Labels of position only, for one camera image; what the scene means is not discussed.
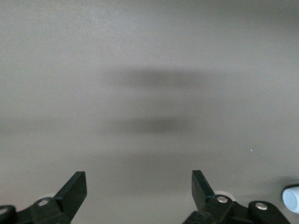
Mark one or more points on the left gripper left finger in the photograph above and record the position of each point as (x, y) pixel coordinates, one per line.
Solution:
(67, 198)

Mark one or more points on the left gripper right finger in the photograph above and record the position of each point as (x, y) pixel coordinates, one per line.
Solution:
(203, 196)

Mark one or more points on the light blue cup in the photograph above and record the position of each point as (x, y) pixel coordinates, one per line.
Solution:
(292, 198)

